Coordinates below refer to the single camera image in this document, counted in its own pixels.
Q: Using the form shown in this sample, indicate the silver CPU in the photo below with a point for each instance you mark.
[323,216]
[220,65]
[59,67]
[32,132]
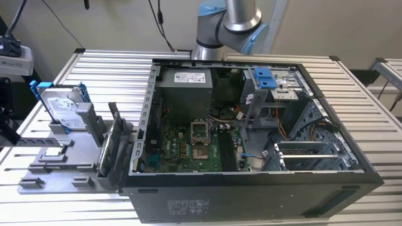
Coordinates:
[55,152]

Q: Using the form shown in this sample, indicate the metal slat side table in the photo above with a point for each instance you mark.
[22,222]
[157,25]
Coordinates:
[390,70]

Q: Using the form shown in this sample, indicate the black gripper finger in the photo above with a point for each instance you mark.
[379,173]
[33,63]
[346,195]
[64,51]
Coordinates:
[9,135]

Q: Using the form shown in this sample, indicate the hard disk in blue carrier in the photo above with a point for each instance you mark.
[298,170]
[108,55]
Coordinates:
[59,106]

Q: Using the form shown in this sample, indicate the grey parts rack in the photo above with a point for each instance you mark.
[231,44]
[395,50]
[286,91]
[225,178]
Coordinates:
[81,150]

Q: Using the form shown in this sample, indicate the black hanging rod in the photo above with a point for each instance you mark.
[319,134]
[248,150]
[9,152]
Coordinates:
[85,4]

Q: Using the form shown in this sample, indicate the tall silver disk bay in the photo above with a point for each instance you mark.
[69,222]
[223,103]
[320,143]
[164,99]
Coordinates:
[256,103]

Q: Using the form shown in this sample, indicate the black chair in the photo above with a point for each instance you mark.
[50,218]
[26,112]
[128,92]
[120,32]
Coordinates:
[363,77]

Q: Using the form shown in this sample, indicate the grey power supply unit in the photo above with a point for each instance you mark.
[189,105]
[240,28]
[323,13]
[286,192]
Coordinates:
[184,99]

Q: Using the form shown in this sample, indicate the black RAM slot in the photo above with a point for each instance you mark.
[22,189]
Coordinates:
[225,153]
[232,153]
[221,153]

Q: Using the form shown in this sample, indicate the green motherboard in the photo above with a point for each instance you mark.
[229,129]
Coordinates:
[171,135]

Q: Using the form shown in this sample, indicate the brown CPU socket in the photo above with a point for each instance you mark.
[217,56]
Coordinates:
[200,153]

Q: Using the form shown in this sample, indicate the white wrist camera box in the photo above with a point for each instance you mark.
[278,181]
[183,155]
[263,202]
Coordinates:
[14,63]

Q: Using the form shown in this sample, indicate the low silver disk bay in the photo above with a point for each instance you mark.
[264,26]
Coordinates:
[298,144]

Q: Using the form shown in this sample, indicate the green graphics card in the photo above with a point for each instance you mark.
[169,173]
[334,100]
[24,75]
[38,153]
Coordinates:
[111,150]

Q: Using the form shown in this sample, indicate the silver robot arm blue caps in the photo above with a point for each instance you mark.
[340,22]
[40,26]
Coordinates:
[237,18]

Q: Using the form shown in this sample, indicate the black PC case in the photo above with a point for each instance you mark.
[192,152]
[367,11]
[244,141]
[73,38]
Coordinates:
[219,200]

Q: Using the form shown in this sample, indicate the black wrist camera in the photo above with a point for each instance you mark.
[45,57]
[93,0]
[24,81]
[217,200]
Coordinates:
[9,47]

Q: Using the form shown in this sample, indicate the empty blue disk carrier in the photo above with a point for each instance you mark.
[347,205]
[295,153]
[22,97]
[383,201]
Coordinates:
[263,77]

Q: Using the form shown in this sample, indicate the metal locking lever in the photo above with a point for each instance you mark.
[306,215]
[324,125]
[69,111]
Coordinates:
[209,131]

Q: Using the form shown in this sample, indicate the blue port connector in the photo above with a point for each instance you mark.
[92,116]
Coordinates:
[152,160]

